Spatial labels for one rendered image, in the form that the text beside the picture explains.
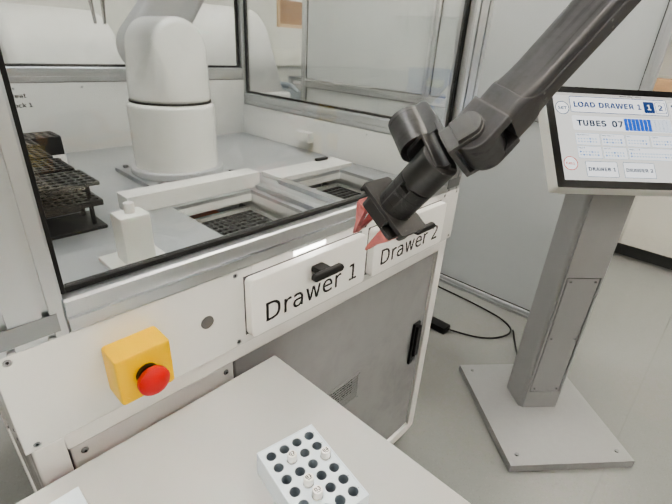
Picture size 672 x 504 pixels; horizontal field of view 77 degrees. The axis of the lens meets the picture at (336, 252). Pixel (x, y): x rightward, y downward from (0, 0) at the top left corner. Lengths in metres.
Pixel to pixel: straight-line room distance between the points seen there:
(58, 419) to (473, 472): 1.32
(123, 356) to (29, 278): 0.14
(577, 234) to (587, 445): 0.78
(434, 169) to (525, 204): 1.78
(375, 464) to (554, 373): 1.28
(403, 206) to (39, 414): 0.53
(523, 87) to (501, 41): 1.76
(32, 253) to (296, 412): 0.41
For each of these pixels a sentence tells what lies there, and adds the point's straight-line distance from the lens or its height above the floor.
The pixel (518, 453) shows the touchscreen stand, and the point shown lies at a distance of 1.74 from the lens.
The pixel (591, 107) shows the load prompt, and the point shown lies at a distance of 1.46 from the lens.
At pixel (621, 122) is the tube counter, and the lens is 1.49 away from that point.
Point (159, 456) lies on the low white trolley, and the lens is 0.67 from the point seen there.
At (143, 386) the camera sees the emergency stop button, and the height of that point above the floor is 0.88.
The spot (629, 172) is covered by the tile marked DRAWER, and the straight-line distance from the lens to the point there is 1.43.
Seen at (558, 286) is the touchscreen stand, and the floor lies 0.58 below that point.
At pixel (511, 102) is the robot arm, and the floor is 1.22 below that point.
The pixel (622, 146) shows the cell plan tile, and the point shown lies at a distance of 1.45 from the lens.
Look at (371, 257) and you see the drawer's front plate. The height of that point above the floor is 0.87.
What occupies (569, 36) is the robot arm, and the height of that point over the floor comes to 1.29.
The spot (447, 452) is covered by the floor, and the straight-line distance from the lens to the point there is 1.70.
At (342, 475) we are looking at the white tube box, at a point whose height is 0.80.
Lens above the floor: 1.27
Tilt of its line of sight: 26 degrees down
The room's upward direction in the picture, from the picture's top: 3 degrees clockwise
